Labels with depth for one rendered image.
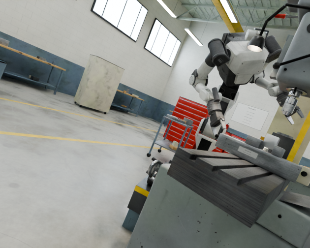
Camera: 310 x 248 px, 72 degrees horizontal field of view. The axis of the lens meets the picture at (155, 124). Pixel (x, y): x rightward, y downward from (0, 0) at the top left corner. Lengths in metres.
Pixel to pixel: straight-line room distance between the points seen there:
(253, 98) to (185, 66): 4.12
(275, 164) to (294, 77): 0.37
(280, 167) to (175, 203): 0.50
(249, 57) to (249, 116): 8.96
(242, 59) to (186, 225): 1.07
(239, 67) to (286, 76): 0.55
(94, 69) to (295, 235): 6.33
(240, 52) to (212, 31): 11.14
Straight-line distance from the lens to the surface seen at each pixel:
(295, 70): 1.10
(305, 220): 0.98
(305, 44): 1.14
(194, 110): 6.41
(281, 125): 2.89
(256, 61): 1.64
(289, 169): 1.02
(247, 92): 10.79
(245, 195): 0.52
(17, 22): 8.02
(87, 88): 6.77
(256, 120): 10.43
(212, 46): 1.56
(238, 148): 1.05
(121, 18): 9.76
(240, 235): 1.04
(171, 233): 1.18
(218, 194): 0.54
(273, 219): 0.99
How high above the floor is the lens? 1.02
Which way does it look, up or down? 6 degrees down
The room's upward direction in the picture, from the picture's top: 22 degrees clockwise
